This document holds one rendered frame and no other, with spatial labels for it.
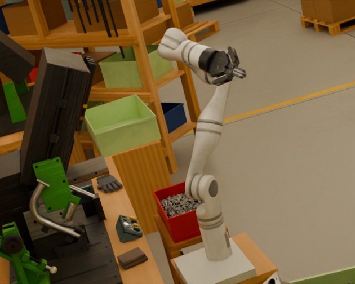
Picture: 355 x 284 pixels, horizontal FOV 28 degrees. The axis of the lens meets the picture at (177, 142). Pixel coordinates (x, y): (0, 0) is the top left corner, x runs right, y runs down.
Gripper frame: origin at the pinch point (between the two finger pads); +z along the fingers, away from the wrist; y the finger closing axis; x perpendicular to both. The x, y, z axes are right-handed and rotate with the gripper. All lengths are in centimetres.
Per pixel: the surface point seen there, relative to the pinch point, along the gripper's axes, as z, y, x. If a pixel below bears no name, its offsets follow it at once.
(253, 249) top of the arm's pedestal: -9, -57, 61
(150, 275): -25, -79, 32
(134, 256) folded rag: -37, -77, 33
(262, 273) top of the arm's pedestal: 5, -60, 51
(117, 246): -54, -81, 41
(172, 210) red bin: -59, -64, 68
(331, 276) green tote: 34, -46, 41
